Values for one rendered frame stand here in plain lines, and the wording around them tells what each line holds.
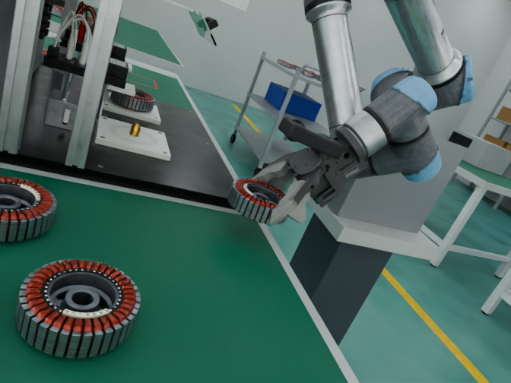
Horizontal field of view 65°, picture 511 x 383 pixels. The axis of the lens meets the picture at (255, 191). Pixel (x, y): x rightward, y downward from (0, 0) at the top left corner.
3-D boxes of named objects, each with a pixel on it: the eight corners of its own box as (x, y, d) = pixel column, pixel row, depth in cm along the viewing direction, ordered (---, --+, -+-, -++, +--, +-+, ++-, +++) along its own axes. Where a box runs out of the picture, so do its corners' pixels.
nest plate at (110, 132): (163, 137, 97) (164, 132, 96) (169, 161, 84) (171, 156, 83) (98, 120, 90) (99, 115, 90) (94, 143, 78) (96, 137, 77)
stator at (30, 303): (17, 280, 42) (23, 252, 41) (125, 283, 48) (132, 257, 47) (9, 367, 33) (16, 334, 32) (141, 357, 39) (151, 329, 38)
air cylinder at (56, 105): (75, 119, 85) (80, 95, 83) (71, 131, 79) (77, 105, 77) (49, 112, 83) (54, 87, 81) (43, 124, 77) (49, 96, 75)
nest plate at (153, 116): (155, 109, 117) (157, 105, 117) (160, 125, 104) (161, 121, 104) (102, 93, 111) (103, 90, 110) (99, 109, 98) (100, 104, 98)
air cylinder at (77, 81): (84, 92, 106) (88, 72, 104) (81, 99, 99) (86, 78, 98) (63, 86, 104) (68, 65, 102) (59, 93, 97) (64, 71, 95)
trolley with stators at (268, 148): (277, 154, 439) (315, 64, 404) (316, 197, 354) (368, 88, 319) (228, 140, 414) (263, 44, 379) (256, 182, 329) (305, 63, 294)
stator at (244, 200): (273, 199, 78) (280, 183, 77) (294, 231, 69) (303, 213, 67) (220, 189, 73) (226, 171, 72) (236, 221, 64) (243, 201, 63)
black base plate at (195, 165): (193, 117, 134) (195, 111, 133) (242, 211, 80) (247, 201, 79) (38, 72, 115) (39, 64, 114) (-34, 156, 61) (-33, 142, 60)
